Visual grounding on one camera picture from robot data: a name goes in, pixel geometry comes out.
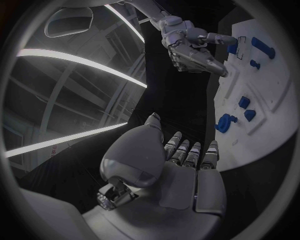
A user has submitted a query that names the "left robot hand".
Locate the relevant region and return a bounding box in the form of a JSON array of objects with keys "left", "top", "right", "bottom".
[{"left": 81, "top": 112, "right": 228, "bottom": 240}]

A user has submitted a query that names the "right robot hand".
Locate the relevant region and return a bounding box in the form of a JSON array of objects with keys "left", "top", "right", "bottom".
[{"left": 158, "top": 15, "right": 239, "bottom": 78}]

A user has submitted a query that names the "blue block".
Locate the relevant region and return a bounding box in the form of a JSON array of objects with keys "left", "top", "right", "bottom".
[
  {"left": 243, "top": 109, "right": 257, "bottom": 123},
  {"left": 238, "top": 96, "right": 251, "bottom": 110},
  {"left": 226, "top": 43, "right": 239, "bottom": 56}
]

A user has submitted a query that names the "white task board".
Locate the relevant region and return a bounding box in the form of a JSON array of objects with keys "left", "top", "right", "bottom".
[{"left": 213, "top": 18, "right": 299, "bottom": 173}]

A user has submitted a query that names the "blue long cylinder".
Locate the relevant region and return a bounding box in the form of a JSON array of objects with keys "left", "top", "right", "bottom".
[{"left": 250, "top": 36, "right": 277, "bottom": 60}]

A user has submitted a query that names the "blue gear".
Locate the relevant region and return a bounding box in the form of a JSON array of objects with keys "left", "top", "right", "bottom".
[{"left": 213, "top": 113, "right": 239, "bottom": 134}]

